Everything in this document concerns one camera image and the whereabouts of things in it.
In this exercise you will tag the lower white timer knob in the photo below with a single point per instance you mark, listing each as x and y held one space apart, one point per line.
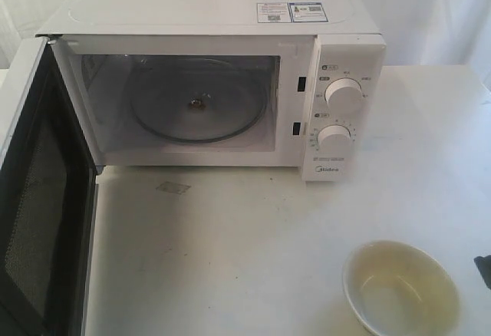
333 137

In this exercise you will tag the white microwave door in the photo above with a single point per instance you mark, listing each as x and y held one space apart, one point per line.
48 199

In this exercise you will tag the white ceramic bowl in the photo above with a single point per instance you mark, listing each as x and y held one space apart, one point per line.
394 288

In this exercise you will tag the white microwave oven body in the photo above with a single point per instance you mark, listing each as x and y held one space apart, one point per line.
100 44

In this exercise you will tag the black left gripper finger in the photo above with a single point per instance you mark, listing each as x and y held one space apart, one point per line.
483 263

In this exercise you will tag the upper white control knob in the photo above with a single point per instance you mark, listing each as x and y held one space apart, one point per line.
344 96

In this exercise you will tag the blue white warning sticker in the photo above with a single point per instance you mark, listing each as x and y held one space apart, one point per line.
290 12

